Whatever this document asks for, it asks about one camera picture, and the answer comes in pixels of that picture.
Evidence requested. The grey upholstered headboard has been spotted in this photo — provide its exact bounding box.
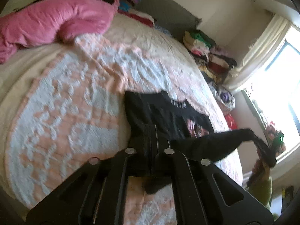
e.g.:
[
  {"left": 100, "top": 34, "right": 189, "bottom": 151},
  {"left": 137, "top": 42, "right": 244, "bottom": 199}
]
[{"left": 117, "top": 0, "right": 202, "bottom": 35}]

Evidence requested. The plastic bag of clothes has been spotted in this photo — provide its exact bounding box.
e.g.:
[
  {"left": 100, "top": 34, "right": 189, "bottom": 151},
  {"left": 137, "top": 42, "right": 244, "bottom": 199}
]
[{"left": 208, "top": 81, "right": 236, "bottom": 112}]

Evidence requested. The blue patterned cloth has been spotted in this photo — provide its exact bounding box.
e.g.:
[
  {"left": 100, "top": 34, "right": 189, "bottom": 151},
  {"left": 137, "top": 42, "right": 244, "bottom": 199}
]
[{"left": 155, "top": 25, "right": 174, "bottom": 37}]

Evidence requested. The pile of folded clothes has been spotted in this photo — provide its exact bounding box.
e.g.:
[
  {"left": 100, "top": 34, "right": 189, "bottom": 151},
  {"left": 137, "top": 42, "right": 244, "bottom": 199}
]
[{"left": 183, "top": 29, "right": 237, "bottom": 83}]

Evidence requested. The window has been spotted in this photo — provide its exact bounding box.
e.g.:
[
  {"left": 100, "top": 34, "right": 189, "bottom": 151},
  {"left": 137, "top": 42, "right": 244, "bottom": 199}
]
[{"left": 241, "top": 26, "right": 300, "bottom": 160}]

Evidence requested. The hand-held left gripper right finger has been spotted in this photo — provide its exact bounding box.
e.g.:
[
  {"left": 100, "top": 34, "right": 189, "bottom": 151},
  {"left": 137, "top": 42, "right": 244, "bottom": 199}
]
[{"left": 153, "top": 124, "right": 275, "bottom": 225}]

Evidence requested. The pink quilt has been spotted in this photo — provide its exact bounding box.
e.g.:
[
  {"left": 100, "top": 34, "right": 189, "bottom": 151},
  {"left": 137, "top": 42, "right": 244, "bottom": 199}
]
[{"left": 0, "top": 0, "right": 120, "bottom": 64}]

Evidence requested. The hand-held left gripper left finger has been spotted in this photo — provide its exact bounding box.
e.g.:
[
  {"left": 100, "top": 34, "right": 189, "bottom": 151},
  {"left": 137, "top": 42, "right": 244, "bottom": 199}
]
[{"left": 26, "top": 124, "right": 155, "bottom": 225}]

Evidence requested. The black sweater with orange cuffs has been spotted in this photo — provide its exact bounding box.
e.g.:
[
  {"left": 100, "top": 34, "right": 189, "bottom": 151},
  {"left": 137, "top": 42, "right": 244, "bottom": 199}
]
[{"left": 124, "top": 90, "right": 278, "bottom": 195}]

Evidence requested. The peach and white checked blanket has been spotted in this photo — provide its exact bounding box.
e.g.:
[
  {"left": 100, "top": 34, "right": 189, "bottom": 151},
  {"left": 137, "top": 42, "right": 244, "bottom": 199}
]
[{"left": 0, "top": 12, "right": 243, "bottom": 225}]

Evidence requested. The cream curtain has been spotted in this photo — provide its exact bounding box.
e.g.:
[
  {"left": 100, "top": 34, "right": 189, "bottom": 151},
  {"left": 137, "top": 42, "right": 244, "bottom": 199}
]
[{"left": 224, "top": 15, "right": 292, "bottom": 92}]

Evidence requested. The red plastic bag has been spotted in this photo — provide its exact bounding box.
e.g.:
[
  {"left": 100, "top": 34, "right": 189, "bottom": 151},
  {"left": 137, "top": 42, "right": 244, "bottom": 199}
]
[{"left": 224, "top": 114, "right": 238, "bottom": 130}]

